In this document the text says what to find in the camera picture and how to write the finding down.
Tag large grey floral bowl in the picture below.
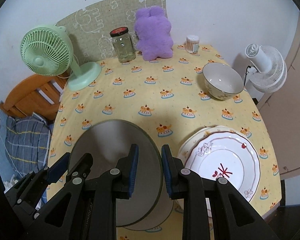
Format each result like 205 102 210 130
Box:
69 119 173 231

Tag white plate yellow flowers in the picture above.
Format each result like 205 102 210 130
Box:
177 125 243 218

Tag white plate red trim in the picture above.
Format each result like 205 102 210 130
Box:
185 126 261 202

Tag small floral bowl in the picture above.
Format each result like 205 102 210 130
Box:
203 62 244 100

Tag white crumpled cloth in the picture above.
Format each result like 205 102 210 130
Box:
3 174 19 193

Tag blue plaid pillow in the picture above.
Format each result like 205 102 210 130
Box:
5 113 51 178

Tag yellow cake print tablecloth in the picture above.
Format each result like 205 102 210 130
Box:
48 46 281 215

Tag orange wooden headboard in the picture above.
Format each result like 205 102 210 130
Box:
0 74 68 121

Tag beige door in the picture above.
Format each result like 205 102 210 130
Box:
259 15 300 179

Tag green desk fan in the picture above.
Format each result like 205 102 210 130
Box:
20 25 102 91

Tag glass jar black lid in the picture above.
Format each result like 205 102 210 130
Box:
110 27 136 63

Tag cotton swab container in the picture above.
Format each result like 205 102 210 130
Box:
185 35 199 54

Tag white standing fan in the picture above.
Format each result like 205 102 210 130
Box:
245 43 288 94

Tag purple plush toy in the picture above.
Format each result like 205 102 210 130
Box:
134 6 173 61

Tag black fan power cable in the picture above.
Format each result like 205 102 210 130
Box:
243 64 253 88

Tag green elephant wall mat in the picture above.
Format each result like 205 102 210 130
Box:
56 0 166 65

